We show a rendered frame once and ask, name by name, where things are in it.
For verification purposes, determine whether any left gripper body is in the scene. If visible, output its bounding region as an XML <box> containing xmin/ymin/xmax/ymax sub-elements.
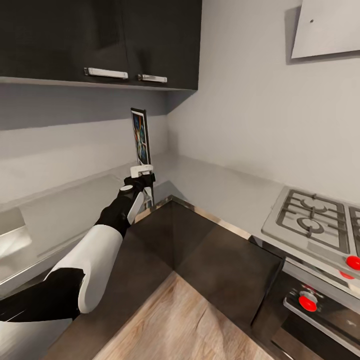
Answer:
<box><xmin>124</xmin><ymin>174</ymin><xmax>153</xmax><ymax>188</ymax></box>

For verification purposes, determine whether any poster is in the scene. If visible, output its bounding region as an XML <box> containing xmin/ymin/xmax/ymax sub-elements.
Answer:
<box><xmin>130</xmin><ymin>108</ymin><xmax>152</xmax><ymax>175</ymax></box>

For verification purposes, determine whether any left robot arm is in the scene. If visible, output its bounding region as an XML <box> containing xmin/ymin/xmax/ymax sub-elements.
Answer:
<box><xmin>0</xmin><ymin>164</ymin><xmax>156</xmax><ymax>360</ymax></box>

